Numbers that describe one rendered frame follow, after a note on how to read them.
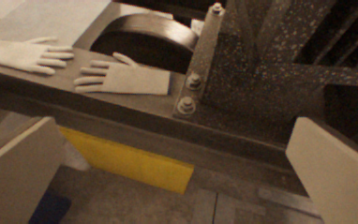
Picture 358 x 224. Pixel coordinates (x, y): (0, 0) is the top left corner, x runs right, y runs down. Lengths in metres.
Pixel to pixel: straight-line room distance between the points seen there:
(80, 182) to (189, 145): 0.65
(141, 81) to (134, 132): 0.26
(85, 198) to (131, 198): 0.22
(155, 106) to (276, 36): 0.33
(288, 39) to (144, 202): 0.96
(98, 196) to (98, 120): 0.46
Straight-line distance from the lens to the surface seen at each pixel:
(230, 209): 1.11
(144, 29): 0.76
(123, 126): 0.75
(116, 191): 1.12
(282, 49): 0.27
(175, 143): 0.71
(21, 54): 0.69
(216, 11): 0.77
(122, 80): 0.54
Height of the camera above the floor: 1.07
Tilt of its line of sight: 57 degrees down
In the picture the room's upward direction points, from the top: 7 degrees clockwise
